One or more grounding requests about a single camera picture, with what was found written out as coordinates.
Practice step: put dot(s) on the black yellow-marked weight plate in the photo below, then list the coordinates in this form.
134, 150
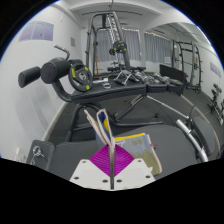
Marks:
76, 78

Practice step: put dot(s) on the large purple wall poster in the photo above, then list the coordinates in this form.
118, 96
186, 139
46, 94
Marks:
36, 31

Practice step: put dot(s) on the white wall outlet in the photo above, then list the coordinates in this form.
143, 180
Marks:
19, 154

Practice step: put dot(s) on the blue and olive printed towel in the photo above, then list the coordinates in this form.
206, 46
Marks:
140, 146

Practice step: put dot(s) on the black power rack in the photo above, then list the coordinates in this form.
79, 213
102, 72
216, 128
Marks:
196, 66

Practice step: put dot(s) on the black exercise machine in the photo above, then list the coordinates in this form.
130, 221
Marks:
216, 103

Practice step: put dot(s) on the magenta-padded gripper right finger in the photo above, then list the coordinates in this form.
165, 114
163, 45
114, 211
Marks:
125, 163

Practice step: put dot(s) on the black plyo box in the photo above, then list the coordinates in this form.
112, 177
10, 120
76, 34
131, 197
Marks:
173, 75

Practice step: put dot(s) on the grey smith machine frame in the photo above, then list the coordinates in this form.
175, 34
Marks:
119, 47

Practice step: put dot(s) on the metal spring barbell collar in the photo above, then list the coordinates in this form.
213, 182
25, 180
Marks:
36, 152

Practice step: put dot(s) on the small purple wall poster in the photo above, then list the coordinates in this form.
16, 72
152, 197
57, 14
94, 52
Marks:
215, 69

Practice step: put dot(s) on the black hyperextension bench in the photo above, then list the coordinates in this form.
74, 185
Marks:
110, 91

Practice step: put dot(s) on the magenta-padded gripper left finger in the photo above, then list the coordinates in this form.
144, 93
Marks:
100, 163

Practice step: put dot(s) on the grey window curtain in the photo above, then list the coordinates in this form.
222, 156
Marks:
133, 43
156, 46

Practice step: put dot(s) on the black padded weight bench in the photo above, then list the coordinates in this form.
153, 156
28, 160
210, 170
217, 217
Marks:
76, 156

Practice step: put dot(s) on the small beige wall panel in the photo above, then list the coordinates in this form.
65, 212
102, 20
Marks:
72, 41

